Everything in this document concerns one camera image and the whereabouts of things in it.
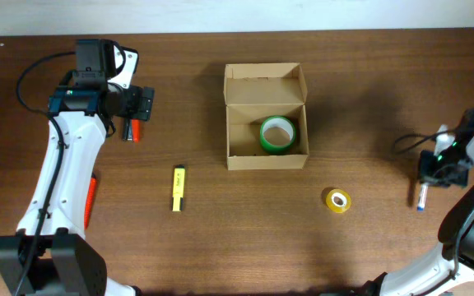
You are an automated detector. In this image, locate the black and red stapler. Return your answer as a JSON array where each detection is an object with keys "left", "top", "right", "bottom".
[{"left": 122, "top": 119, "right": 141, "bottom": 142}]

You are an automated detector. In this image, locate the blue whiteboard marker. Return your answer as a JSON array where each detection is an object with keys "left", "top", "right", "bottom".
[{"left": 416, "top": 183, "right": 429, "bottom": 211}]

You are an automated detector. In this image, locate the small yellow tape roll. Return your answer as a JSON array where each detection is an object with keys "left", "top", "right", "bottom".
[{"left": 325, "top": 188, "right": 351, "bottom": 213}]

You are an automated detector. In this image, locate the green tape roll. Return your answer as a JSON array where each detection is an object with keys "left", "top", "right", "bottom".
[{"left": 259, "top": 116, "right": 296, "bottom": 155}]

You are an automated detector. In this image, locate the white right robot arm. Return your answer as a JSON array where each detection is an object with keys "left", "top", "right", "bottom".
[{"left": 354, "top": 109, "right": 474, "bottom": 296}]

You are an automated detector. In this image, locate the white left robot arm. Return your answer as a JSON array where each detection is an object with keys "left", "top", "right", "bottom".
[{"left": 0, "top": 39, "right": 155, "bottom": 295}]

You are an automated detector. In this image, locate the yellow highlighter marker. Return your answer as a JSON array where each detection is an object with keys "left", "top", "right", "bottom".
[{"left": 172, "top": 165, "right": 186, "bottom": 212}]

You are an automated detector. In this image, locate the pink highlighter marker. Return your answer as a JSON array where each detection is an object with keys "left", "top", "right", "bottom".
[{"left": 84, "top": 174, "right": 98, "bottom": 229}]

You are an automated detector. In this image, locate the open cardboard box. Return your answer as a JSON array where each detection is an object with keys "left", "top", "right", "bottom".
[{"left": 223, "top": 62, "right": 309, "bottom": 170}]

